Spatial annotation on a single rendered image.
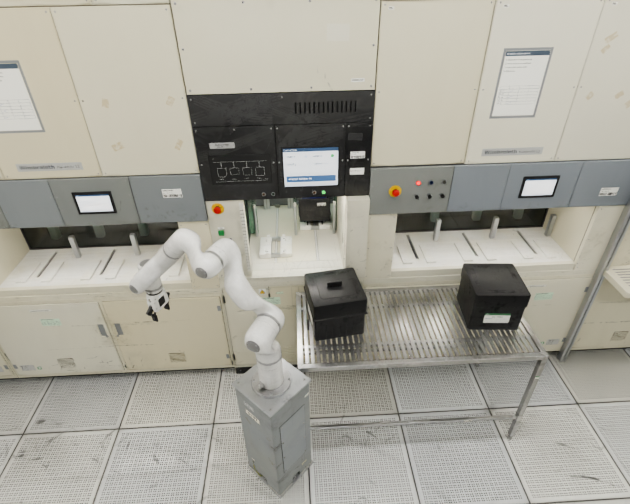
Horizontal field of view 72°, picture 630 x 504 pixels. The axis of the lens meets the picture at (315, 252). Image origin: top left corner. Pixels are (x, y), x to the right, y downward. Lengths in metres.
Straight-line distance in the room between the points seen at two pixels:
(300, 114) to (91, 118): 0.98
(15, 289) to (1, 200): 0.63
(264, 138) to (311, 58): 0.43
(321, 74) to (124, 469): 2.46
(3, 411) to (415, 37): 3.37
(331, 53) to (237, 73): 0.43
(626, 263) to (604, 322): 0.51
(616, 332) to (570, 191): 1.35
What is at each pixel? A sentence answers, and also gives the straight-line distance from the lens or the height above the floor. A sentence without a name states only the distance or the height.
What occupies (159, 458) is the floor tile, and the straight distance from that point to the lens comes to 3.04.
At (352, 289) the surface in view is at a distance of 2.33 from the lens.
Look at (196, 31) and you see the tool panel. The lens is 2.15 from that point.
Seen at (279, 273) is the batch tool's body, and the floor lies 0.87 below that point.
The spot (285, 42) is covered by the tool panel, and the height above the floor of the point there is 2.17.
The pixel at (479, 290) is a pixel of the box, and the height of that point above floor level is 1.01.
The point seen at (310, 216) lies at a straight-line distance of 3.02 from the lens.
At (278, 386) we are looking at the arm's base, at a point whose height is 0.78.
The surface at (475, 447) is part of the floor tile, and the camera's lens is 3.06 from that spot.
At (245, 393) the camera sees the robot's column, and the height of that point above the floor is 0.76.
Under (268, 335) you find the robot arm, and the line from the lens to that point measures 1.89.
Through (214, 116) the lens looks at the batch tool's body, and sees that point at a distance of 2.22.
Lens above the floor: 2.50
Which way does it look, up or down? 35 degrees down
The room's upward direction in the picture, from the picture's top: 1 degrees counter-clockwise
